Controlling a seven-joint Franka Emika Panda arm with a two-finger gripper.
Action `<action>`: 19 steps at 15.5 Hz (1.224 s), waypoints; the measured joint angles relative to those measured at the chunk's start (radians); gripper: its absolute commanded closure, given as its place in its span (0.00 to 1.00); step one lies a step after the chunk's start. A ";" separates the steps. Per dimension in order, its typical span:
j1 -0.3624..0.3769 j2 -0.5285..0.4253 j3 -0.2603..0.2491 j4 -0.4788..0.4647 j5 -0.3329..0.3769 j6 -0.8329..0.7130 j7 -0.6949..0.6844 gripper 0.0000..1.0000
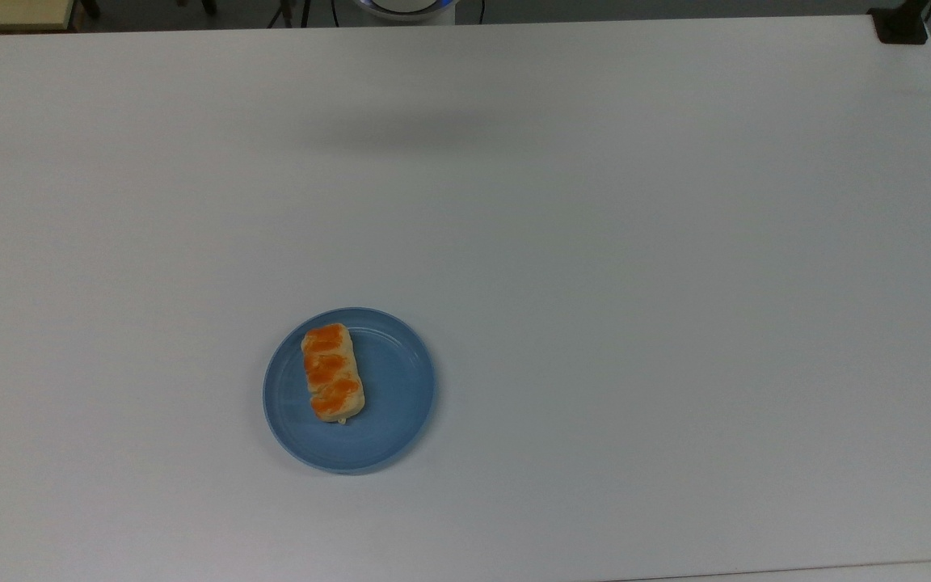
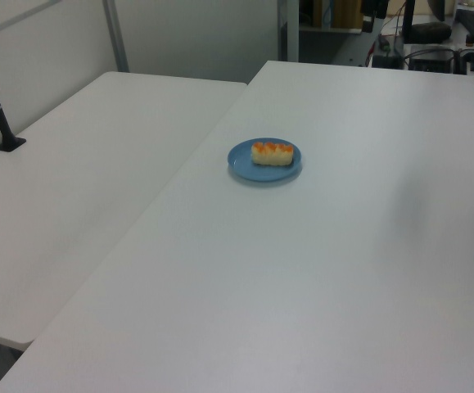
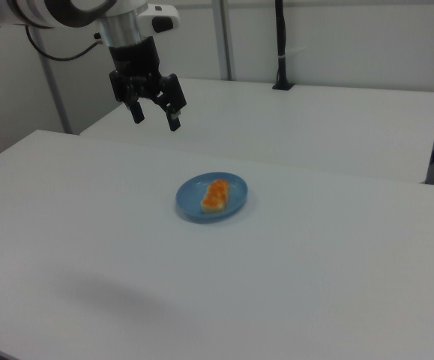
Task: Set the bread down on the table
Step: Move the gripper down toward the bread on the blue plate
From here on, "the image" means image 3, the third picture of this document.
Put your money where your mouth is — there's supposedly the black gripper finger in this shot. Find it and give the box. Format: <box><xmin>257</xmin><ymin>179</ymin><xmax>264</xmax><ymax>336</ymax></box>
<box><xmin>109</xmin><ymin>69</ymin><xmax>147</xmax><ymax>125</ymax></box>
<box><xmin>152</xmin><ymin>73</ymin><xmax>188</xmax><ymax>132</ymax></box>

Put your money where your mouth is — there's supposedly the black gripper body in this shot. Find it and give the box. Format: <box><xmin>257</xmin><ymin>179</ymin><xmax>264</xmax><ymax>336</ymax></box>
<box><xmin>107</xmin><ymin>36</ymin><xmax>165</xmax><ymax>101</ymax></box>

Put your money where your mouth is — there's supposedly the bread slice with orange topping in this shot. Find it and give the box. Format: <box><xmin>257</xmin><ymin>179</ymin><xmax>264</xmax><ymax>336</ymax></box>
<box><xmin>200</xmin><ymin>178</ymin><xmax>231</xmax><ymax>214</ymax></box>

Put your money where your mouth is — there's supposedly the blue oval plate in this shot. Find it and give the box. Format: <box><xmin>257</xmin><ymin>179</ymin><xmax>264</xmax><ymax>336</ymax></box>
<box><xmin>175</xmin><ymin>171</ymin><xmax>250</xmax><ymax>225</ymax></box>

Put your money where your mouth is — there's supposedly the white table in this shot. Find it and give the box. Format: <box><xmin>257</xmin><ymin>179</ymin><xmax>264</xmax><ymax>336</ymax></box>
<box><xmin>78</xmin><ymin>77</ymin><xmax>434</xmax><ymax>185</ymax></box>

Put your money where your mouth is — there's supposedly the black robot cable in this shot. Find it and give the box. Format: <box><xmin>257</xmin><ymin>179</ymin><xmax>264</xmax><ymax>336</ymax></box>
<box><xmin>24</xmin><ymin>24</ymin><xmax>103</xmax><ymax>62</ymax></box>

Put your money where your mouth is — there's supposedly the grey wall frame post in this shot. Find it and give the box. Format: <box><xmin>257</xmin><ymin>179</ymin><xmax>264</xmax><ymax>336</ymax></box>
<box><xmin>212</xmin><ymin>0</ymin><xmax>237</xmax><ymax>81</ymax></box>
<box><xmin>38</xmin><ymin>52</ymin><xmax>73</xmax><ymax>135</ymax></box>

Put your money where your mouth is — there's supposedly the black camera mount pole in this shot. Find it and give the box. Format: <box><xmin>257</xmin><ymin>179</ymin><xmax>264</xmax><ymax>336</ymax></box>
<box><xmin>271</xmin><ymin>0</ymin><xmax>295</xmax><ymax>92</ymax></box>

